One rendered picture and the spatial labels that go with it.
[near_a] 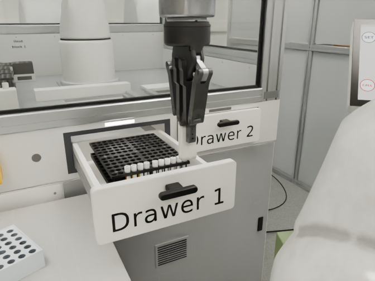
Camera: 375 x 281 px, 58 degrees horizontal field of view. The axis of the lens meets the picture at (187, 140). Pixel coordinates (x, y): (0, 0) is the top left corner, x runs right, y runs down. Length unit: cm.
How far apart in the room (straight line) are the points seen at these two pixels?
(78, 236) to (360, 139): 65
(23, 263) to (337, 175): 58
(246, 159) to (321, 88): 137
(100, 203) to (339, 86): 196
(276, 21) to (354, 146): 92
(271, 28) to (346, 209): 94
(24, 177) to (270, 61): 78
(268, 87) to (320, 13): 139
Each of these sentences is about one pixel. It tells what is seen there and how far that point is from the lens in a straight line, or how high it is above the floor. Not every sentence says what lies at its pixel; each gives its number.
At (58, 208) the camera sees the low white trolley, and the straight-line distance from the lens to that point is 90.
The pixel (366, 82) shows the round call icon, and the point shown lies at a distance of 114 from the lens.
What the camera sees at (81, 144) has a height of 89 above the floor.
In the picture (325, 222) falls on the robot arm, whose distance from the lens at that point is 23.
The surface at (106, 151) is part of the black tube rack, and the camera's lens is 83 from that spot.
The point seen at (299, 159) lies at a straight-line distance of 269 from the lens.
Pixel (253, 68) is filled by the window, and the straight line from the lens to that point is 111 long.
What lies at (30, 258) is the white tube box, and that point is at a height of 79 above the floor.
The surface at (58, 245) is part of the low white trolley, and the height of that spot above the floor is 76.
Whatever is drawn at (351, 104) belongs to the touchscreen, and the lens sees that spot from 110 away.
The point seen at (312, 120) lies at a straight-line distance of 253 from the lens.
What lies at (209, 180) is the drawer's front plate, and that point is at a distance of 67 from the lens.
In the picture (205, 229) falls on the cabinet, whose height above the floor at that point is 52.
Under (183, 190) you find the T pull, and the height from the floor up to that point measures 91.
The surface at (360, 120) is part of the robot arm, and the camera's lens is 24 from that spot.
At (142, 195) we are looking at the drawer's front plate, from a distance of 62.
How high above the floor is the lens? 120
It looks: 20 degrees down
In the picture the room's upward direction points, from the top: straight up
